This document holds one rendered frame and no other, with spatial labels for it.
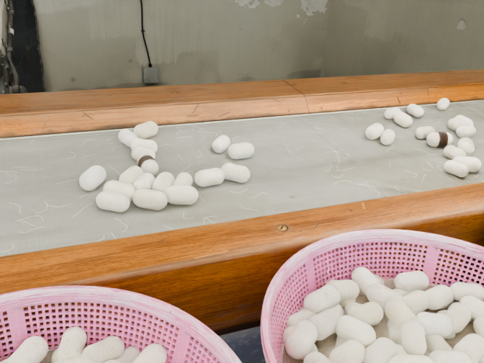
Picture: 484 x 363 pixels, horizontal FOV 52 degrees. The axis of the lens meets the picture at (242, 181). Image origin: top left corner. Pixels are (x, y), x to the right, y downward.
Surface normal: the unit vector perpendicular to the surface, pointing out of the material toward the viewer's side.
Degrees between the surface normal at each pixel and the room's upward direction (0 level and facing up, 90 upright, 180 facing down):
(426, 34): 90
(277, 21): 90
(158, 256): 0
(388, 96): 45
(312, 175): 0
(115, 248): 0
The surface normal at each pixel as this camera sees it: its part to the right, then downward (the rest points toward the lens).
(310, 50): 0.43, 0.44
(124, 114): 0.30, -0.29
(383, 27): -0.91, 0.15
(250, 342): 0.07, -0.88
